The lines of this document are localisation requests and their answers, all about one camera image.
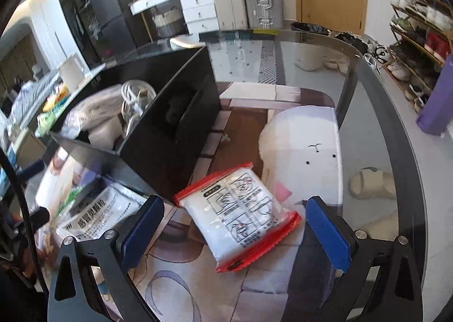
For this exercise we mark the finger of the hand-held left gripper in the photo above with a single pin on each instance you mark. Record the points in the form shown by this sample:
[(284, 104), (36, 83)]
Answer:
[(33, 170)]

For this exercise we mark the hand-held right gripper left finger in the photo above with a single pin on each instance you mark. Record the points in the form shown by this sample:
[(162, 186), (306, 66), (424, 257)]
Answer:
[(141, 231)]

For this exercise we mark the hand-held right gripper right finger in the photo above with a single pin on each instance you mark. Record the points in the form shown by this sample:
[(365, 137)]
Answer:
[(329, 233)]

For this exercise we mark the green white medicine packet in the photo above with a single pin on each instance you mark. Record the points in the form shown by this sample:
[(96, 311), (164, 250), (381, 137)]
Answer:
[(95, 212)]

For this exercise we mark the black cardboard box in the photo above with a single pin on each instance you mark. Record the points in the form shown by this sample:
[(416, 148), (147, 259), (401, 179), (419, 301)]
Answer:
[(159, 152)]

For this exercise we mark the red-edged white packet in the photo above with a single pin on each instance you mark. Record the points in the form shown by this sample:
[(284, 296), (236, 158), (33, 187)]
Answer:
[(233, 215)]

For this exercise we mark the beige slipper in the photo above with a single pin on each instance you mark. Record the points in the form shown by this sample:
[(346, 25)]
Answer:
[(371, 184), (378, 224)]

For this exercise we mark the colourful snack packets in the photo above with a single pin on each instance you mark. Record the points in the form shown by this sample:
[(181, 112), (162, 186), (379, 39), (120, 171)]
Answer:
[(53, 102)]

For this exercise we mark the printed cartoon table mat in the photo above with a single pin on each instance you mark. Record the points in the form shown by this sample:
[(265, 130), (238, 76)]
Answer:
[(244, 131)]

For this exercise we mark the dark glass cabinet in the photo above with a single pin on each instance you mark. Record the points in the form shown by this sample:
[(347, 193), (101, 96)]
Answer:
[(70, 7)]

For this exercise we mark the purple bag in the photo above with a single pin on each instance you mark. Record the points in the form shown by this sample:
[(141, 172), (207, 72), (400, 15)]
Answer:
[(437, 102)]

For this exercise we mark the white bin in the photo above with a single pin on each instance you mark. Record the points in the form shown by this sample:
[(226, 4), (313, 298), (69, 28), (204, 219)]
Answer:
[(309, 54)]

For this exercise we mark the dark grey fridge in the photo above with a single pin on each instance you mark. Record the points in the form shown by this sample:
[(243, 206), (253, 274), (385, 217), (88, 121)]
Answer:
[(113, 7)]

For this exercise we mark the shoes on floor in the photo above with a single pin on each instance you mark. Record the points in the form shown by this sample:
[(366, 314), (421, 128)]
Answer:
[(364, 47)]

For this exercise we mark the round pale stool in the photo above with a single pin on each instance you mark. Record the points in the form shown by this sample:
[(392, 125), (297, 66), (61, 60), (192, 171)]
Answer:
[(185, 42)]

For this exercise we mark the woven laundry basket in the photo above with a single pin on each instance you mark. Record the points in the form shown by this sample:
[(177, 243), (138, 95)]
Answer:
[(170, 23)]

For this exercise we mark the black trash bin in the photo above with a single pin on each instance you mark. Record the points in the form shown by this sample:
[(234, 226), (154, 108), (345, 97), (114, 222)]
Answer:
[(309, 28)]

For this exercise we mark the wooden shoe rack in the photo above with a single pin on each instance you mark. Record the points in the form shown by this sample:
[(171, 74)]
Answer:
[(407, 31)]

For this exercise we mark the white desk with drawers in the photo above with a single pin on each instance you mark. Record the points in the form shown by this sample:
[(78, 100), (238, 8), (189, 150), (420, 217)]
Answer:
[(198, 7)]

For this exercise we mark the rows of shoes on rack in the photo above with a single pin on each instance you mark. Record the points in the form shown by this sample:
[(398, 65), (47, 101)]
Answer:
[(424, 17)]

